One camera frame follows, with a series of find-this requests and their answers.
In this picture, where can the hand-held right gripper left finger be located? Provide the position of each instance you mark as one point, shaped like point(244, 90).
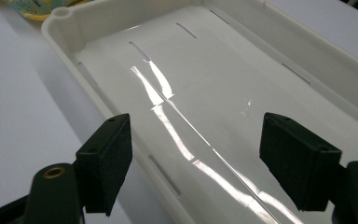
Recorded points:
point(104, 161)

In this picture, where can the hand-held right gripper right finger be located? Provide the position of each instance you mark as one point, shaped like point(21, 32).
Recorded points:
point(301, 161)

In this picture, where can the white plastic tray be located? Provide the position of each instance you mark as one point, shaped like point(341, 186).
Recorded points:
point(217, 81)

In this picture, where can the yellow patterned bowl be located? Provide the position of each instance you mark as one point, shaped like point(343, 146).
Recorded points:
point(37, 8)

